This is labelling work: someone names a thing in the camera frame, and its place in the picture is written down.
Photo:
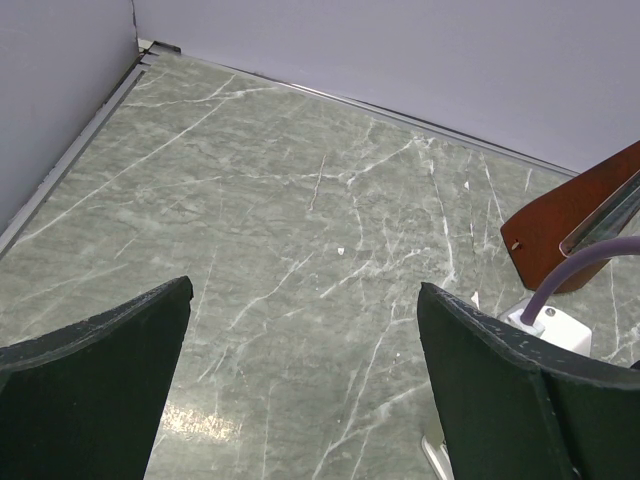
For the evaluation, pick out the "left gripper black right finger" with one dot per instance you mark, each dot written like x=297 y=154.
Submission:
x=513 y=406

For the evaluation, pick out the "brown wooden metronome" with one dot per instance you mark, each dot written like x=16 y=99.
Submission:
x=533 y=235

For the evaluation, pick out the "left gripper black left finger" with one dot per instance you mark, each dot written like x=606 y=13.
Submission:
x=85 y=401

